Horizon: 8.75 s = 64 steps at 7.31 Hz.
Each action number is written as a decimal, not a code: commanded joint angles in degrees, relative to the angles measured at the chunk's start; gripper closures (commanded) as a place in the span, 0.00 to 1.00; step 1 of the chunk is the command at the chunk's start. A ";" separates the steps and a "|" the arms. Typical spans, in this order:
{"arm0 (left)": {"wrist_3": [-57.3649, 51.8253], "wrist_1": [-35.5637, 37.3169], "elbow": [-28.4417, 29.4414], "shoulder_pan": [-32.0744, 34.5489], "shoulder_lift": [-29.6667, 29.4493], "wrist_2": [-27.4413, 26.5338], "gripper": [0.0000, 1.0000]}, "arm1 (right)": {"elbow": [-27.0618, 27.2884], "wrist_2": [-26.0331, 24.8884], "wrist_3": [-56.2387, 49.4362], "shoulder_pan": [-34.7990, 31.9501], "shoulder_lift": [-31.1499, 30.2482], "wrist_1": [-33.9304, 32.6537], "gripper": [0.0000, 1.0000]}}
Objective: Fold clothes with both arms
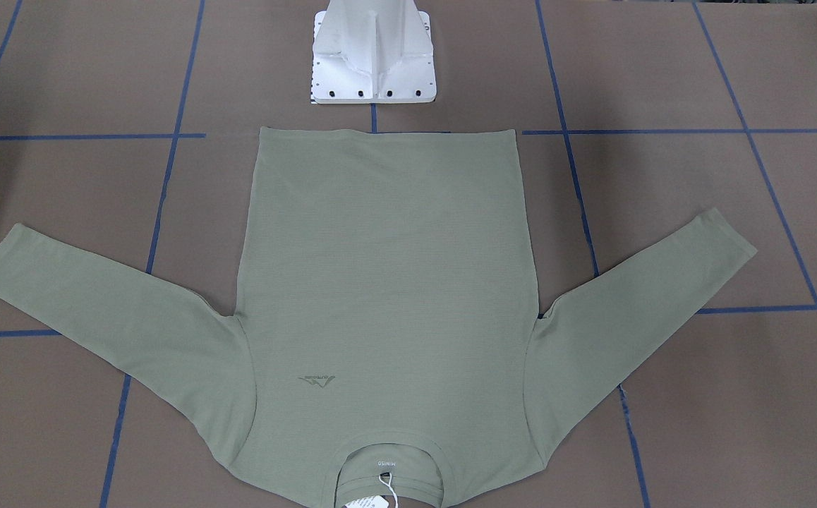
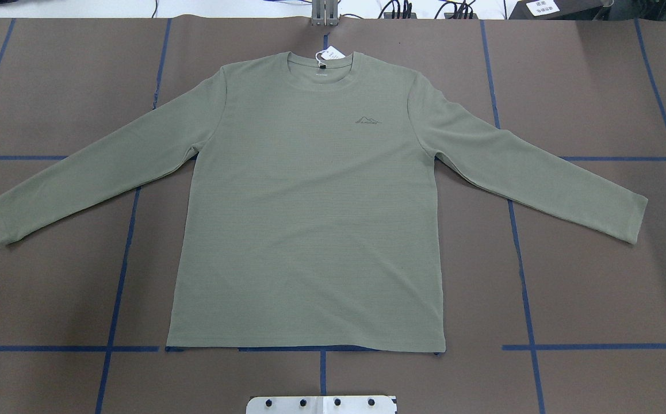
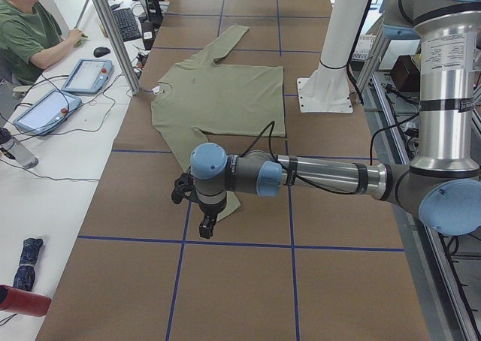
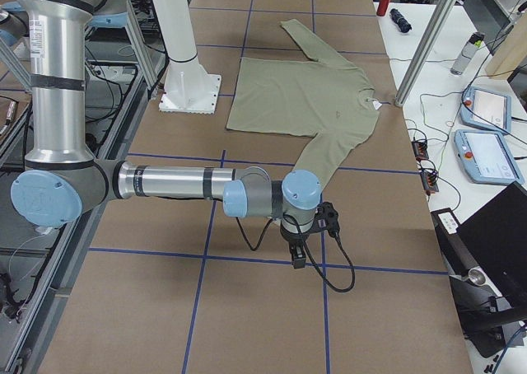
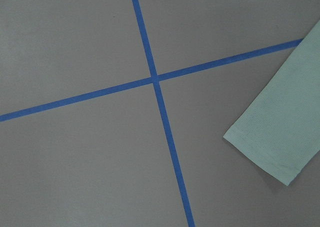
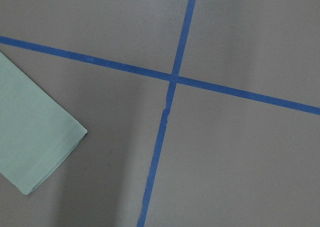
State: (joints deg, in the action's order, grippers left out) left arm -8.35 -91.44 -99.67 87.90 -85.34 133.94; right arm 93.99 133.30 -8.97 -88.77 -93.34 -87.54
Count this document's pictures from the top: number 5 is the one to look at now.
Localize brown table mat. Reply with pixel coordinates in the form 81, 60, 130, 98
0, 0, 320, 227

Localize olive green long-sleeve shirt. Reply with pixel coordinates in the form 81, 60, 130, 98
223, 24, 320, 185

